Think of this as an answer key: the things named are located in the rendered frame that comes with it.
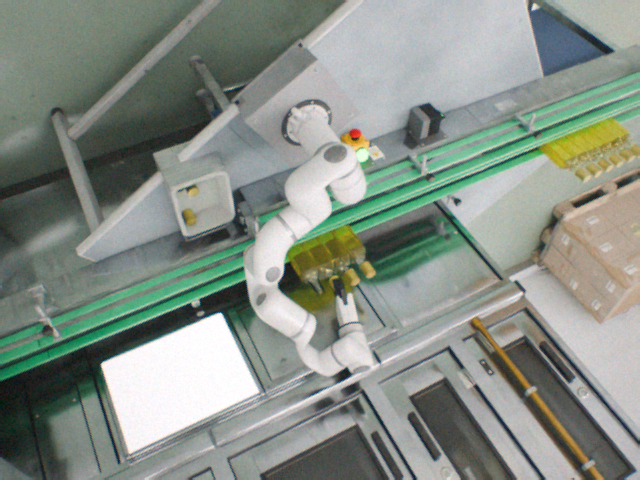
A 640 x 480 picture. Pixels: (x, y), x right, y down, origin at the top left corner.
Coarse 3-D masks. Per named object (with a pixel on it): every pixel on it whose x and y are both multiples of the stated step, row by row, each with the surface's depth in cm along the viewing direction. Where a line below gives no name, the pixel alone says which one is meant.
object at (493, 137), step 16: (624, 80) 224; (576, 96) 218; (592, 96) 218; (608, 96) 218; (544, 112) 212; (560, 112) 212; (576, 112) 212; (496, 128) 206; (512, 128) 207; (464, 144) 201; (480, 144) 201; (496, 144) 201; (432, 160) 197; (448, 160) 196; (368, 176) 191; (384, 176) 192; (400, 176) 191; (416, 176) 191; (368, 192) 187; (336, 208) 183
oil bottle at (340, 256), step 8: (328, 232) 191; (320, 240) 190; (328, 240) 189; (336, 240) 189; (328, 248) 187; (336, 248) 187; (344, 248) 187; (336, 256) 185; (344, 256) 185; (336, 264) 185; (344, 264) 184
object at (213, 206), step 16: (208, 176) 164; (224, 176) 167; (176, 192) 162; (208, 192) 179; (224, 192) 176; (176, 208) 167; (192, 208) 180; (208, 208) 183; (224, 208) 183; (208, 224) 180
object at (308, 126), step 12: (300, 108) 158; (312, 108) 159; (300, 120) 157; (312, 120) 157; (324, 120) 159; (288, 132) 162; (300, 132) 157; (312, 132) 154; (324, 132) 153; (300, 144) 159; (312, 144) 153; (324, 144) 150; (312, 156) 153
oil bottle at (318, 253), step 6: (312, 240) 189; (318, 240) 189; (306, 246) 187; (312, 246) 187; (318, 246) 187; (312, 252) 186; (318, 252) 186; (324, 252) 186; (312, 258) 185; (318, 258) 184; (324, 258) 184; (330, 258) 184; (318, 264) 183; (324, 264) 183; (330, 264) 183; (318, 270) 184; (324, 270) 182; (324, 276) 185
